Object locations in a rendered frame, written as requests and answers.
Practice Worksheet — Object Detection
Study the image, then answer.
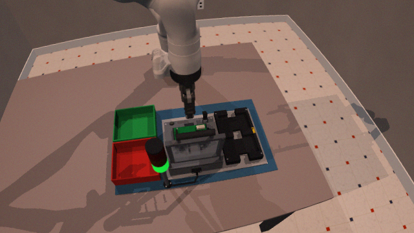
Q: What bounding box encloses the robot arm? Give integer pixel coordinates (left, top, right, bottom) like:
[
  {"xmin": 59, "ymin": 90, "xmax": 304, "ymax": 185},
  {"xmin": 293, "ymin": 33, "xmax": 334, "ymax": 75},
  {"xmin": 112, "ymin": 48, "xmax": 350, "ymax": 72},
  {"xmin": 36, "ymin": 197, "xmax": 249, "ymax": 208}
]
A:
[{"xmin": 114, "ymin": 0, "xmax": 201, "ymax": 80}]

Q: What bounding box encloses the green bin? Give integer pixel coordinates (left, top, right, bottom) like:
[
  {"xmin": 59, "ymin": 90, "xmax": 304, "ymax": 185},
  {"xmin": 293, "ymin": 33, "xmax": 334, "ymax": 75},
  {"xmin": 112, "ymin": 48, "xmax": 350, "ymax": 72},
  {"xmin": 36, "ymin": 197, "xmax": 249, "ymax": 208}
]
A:
[{"xmin": 113, "ymin": 105, "xmax": 157, "ymax": 142}]

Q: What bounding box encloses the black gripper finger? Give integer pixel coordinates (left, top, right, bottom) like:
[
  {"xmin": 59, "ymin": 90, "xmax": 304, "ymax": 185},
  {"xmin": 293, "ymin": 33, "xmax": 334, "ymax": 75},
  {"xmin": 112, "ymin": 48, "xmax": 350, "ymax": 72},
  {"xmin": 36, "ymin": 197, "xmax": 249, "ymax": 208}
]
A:
[{"xmin": 179, "ymin": 82, "xmax": 196, "ymax": 119}]

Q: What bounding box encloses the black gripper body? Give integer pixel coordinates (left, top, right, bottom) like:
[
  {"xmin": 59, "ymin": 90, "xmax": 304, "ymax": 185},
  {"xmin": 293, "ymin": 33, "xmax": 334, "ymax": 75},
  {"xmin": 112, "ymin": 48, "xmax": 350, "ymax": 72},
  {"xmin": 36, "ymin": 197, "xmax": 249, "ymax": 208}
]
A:
[{"xmin": 169, "ymin": 68, "xmax": 201, "ymax": 95}]

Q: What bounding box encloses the green circuit board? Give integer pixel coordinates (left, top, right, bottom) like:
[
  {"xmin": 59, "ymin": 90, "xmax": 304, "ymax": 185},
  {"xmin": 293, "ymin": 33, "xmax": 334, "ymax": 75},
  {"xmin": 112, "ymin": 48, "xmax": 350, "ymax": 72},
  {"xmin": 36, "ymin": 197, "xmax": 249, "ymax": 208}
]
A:
[{"xmin": 174, "ymin": 124, "xmax": 206, "ymax": 134}]

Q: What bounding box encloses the red open-top bin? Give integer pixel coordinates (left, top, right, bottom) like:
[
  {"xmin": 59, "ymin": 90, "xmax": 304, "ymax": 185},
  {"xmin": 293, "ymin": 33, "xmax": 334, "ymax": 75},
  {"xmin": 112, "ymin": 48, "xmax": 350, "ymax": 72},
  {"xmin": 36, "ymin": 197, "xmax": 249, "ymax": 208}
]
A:
[{"xmin": 111, "ymin": 138, "xmax": 161, "ymax": 186}]

